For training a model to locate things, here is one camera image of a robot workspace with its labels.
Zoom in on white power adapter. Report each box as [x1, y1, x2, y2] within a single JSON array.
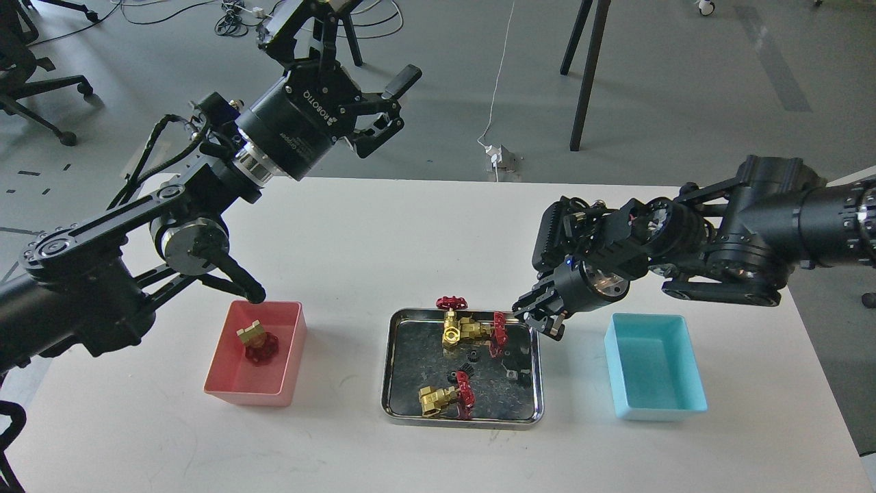
[[484, 144, 519, 174]]

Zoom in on brass valve front red handle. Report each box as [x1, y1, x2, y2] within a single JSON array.
[[418, 379, 476, 420]]

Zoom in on black cable bundle floor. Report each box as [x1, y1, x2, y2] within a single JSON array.
[[37, 1, 406, 44]]

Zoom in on black office chair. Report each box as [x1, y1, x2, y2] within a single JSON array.
[[1, 1, 94, 147]]

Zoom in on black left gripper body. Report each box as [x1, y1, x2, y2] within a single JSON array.
[[235, 65, 362, 181]]

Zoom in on shiny metal tray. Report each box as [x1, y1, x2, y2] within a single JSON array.
[[382, 308, 543, 429]]

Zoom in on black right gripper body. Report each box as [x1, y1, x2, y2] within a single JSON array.
[[547, 262, 630, 318]]

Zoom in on black table leg left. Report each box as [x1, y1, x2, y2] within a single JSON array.
[[341, 13, 364, 66]]

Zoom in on light blue plastic box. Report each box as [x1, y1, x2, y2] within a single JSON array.
[[604, 313, 709, 422]]

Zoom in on black table leg right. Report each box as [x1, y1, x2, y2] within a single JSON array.
[[560, 1, 611, 152]]

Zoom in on brass valve red handle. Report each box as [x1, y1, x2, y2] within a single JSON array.
[[418, 379, 476, 420], [237, 320, 279, 366]]

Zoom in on black table leg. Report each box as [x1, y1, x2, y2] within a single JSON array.
[[560, 1, 611, 152], [341, 13, 364, 66]]

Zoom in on white cable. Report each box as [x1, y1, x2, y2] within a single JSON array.
[[476, 0, 517, 183]]

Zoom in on pink plastic box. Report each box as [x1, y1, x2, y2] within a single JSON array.
[[203, 301, 307, 407]]

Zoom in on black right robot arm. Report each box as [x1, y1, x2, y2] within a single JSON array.
[[512, 155, 874, 340]]

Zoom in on brass valve two red handles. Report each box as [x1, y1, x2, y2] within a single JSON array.
[[435, 296, 508, 358]]

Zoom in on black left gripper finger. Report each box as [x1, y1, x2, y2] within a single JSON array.
[[346, 65, 422, 158], [257, 0, 363, 79]]

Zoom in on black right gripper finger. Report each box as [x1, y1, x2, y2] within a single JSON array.
[[535, 312, 567, 341], [512, 277, 558, 323]]

